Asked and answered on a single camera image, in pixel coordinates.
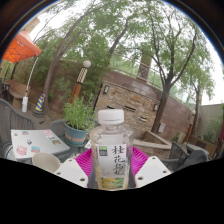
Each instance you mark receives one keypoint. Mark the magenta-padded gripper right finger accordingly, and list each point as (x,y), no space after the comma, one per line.
(152,170)

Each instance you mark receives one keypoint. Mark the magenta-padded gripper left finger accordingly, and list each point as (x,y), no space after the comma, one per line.
(70,171)

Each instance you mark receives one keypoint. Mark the clear plastic bottle white cap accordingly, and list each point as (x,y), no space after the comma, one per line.
(111,156)

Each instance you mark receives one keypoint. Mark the white ribbed mug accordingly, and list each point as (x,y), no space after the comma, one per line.
(45,161)

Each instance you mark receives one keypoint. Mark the grey mesh patio chair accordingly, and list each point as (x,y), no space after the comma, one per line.
(57,128)
(13,116)
(176,153)

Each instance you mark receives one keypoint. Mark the green plant in blue pot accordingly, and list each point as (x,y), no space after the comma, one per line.
(75,135)

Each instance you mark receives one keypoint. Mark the silver laptop with stickers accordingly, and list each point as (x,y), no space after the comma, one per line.
(40,141)

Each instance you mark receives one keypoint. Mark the tree with forked trunk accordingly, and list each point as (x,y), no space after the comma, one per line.
(164,106)

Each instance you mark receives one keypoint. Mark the yellow blue striped cone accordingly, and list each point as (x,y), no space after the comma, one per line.
(40,105)

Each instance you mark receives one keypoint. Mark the tree with leaning trunk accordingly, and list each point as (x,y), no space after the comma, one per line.
(50,80)

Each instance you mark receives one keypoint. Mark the wooden bench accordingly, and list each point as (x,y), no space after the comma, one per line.
(18,91)

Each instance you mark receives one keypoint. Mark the orange patio umbrella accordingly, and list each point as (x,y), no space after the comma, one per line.
(21,48)

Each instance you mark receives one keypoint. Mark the grey wall box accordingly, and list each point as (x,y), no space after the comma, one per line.
(161,127)

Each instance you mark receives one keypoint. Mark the wooden lamp post white globe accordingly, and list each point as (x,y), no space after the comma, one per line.
(189,128)
(77,88)

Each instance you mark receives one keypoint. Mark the black wall lamp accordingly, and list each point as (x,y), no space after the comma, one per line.
(155,107)
(106,89)

